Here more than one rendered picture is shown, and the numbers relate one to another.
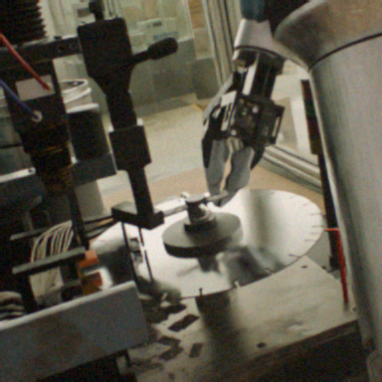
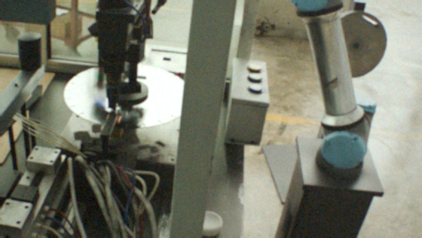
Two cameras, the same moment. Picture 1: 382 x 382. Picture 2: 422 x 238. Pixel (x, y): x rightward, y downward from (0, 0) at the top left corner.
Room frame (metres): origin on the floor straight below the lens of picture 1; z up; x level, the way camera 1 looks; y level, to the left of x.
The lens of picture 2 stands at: (0.23, 1.02, 1.56)
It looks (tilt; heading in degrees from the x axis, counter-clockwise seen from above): 31 degrees down; 286
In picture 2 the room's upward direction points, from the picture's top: 8 degrees clockwise
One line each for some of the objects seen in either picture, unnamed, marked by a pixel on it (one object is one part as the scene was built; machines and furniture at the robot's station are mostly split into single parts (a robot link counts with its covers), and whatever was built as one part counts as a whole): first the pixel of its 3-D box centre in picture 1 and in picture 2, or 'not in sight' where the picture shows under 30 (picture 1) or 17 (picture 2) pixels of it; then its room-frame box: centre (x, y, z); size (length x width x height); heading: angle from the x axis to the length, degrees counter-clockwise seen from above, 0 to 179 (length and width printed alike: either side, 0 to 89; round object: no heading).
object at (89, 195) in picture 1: (46, 163); not in sight; (1.42, 0.42, 0.93); 0.31 x 0.31 x 0.36
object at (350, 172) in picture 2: not in sight; (343, 149); (0.16, -0.23, 0.80); 0.15 x 0.15 x 0.10
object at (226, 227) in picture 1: (200, 225); (127, 87); (0.73, 0.04, 0.96); 0.11 x 0.11 x 0.03
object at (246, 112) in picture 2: not in sight; (246, 99); (0.49, -0.32, 0.82); 0.28 x 0.11 x 0.15; 106
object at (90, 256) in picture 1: (61, 282); (109, 135); (0.67, 0.22, 0.95); 0.10 x 0.03 x 0.07; 106
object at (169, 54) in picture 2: not in sight; (165, 79); (0.76, -0.30, 0.82); 0.18 x 0.18 x 0.15; 16
